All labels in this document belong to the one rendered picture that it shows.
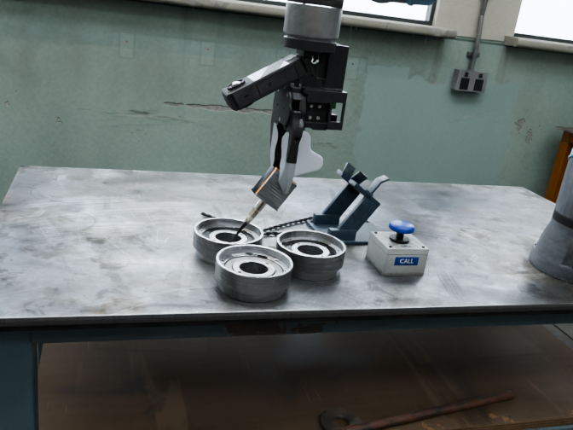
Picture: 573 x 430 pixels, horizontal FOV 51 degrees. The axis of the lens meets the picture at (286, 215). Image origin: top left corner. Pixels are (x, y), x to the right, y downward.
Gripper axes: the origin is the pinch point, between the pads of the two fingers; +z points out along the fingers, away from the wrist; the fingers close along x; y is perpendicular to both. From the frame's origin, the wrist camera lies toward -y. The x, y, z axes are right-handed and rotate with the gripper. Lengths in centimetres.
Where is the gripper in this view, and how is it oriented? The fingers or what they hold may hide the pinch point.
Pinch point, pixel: (278, 181)
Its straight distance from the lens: 85.9
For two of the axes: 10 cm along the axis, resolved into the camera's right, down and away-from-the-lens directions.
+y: 9.4, 0.0, 3.3
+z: -1.2, 9.3, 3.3
